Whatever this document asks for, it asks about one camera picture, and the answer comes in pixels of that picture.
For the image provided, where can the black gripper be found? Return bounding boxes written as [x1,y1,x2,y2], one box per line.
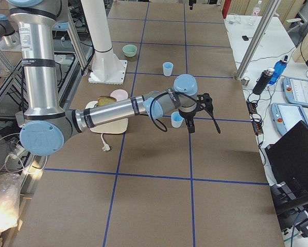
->
[179,110,196,133]

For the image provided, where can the light blue cup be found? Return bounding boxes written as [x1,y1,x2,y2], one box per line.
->
[162,62,174,77]
[170,111,184,128]

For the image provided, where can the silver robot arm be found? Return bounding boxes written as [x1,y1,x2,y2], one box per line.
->
[9,1,198,156]

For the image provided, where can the cream toaster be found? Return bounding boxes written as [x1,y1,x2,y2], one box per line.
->
[85,100,130,135]

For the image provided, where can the pink bowl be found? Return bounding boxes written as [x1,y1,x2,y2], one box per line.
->
[110,89,129,101]

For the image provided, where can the black thermos bottle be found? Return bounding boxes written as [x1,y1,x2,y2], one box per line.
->
[252,67,275,95]

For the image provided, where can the white toaster power plug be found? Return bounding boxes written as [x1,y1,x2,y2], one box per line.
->
[100,133,111,152]

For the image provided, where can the bread slice in toaster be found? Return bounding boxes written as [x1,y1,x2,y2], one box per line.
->
[97,96,117,107]

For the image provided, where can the near teach pendant tablet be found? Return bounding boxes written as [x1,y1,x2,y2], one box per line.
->
[270,103,308,136]

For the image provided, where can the teach pendant tablet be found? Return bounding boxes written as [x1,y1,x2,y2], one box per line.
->
[270,103,308,136]
[282,77,308,108]

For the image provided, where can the green bowl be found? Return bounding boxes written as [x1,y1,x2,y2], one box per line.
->
[122,44,138,57]

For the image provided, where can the blue water bottle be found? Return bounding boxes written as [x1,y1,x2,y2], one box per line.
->
[268,55,288,85]

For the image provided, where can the black laptop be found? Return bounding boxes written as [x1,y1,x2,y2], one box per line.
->
[265,121,308,191]

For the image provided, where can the far teach pendant tablet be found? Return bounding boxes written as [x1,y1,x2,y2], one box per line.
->
[282,77,308,108]

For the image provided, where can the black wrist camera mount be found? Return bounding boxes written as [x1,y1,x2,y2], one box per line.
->
[196,93,214,115]

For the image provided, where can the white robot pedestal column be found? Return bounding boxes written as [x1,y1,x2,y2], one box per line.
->
[81,0,112,53]

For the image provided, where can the aluminium frame post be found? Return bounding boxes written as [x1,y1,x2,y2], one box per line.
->
[234,0,281,81]

